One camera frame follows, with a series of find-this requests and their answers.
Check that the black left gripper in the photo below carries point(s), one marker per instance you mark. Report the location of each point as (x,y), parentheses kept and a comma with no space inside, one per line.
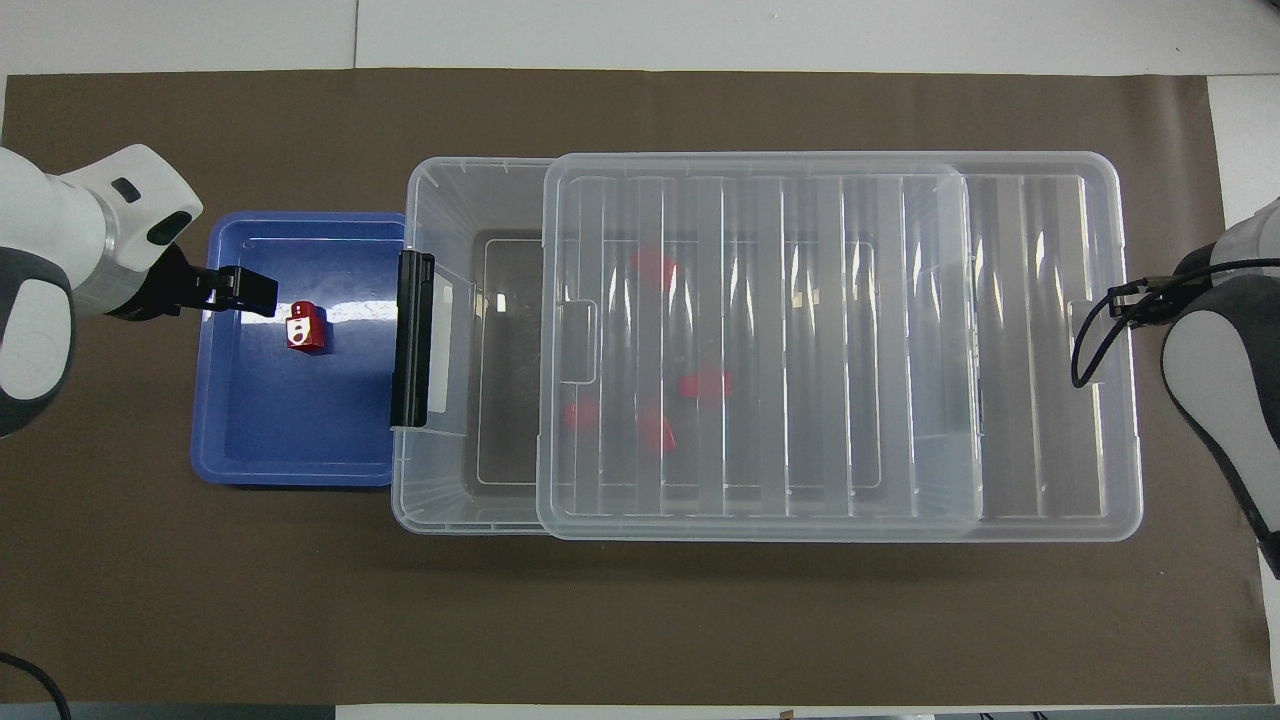
(165,290)

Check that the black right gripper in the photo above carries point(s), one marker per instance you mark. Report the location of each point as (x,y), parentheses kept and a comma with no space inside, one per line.
(1190,275)

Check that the red block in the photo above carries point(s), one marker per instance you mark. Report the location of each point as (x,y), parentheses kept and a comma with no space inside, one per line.
(580,415)
(652,268)
(705,385)
(657,432)
(305,328)

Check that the clear ribbed plastic lid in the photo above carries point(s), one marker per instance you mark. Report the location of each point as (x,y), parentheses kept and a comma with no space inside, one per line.
(1030,400)

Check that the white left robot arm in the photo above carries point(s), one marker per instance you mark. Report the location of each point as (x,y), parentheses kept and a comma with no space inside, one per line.
(60,230)

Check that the blue plastic tray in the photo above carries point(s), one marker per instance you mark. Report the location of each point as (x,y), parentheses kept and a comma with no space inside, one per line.
(300,420)

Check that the black box latch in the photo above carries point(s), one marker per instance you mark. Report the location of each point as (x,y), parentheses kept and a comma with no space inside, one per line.
(412,340)

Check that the clear plastic storage box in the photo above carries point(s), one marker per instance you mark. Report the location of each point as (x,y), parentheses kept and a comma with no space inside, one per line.
(450,200)

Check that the brown paper table mat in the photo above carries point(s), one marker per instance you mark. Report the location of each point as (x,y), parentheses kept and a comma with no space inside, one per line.
(600,630)

